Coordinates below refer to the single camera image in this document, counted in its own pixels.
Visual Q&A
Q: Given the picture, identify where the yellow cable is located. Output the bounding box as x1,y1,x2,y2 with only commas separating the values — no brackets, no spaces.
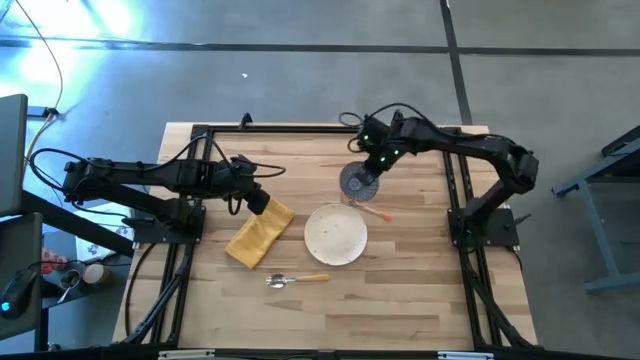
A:
13,0,65,166

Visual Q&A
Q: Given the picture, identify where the speckled white plate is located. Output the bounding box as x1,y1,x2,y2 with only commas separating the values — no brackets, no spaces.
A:
303,202,369,267

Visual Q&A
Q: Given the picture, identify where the metal mug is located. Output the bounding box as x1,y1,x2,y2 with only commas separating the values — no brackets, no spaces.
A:
58,268,82,292

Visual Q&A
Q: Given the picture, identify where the blue grey metal table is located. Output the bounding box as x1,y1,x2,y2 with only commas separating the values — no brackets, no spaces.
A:
550,123,640,294

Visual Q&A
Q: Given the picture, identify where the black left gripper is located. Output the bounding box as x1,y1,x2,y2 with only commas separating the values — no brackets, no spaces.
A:
242,182,273,217

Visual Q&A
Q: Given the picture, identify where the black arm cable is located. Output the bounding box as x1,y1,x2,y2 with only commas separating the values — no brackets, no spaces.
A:
227,160,288,217
338,102,426,154

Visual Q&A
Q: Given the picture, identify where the black side desk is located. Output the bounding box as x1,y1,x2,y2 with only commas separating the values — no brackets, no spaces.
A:
0,211,50,351

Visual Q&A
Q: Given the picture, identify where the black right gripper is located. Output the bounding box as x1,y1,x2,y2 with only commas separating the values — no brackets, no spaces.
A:
356,145,399,188

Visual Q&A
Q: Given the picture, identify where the dark computer monitor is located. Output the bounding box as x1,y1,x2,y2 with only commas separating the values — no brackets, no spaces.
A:
0,93,29,218

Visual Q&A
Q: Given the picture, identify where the white printed paper sheet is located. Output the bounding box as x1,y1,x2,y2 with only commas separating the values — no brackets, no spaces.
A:
74,201,135,262

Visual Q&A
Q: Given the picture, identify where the black aluminium table frame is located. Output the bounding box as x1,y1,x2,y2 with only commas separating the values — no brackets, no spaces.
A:
112,122,541,360

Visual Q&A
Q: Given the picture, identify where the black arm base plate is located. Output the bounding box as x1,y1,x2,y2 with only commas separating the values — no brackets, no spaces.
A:
131,206,207,245
447,206,522,248

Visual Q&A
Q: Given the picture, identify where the wooden handled fork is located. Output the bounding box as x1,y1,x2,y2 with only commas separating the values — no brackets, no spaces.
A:
344,197,393,223

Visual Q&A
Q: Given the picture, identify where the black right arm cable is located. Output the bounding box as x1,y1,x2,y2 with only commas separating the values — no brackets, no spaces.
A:
338,102,426,154

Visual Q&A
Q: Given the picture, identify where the black computer mouse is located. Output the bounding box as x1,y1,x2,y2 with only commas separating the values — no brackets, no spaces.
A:
0,268,40,320

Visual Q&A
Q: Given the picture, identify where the black floor cable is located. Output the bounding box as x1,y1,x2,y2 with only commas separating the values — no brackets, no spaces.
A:
123,242,157,337

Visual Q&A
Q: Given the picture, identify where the yellow cloth napkin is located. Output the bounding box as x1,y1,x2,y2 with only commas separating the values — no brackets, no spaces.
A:
223,196,297,271

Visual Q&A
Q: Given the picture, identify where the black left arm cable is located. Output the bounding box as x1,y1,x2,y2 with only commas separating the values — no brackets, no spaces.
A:
227,160,288,217

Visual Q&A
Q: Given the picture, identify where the white paper cup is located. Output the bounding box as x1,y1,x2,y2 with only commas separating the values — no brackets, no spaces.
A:
81,262,112,286

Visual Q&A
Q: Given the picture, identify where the red small object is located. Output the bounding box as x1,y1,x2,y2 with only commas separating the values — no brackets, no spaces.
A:
40,247,69,275

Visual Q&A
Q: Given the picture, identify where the wooden handled spoon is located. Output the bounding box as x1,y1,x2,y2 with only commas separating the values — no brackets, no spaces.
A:
264,272,331,290

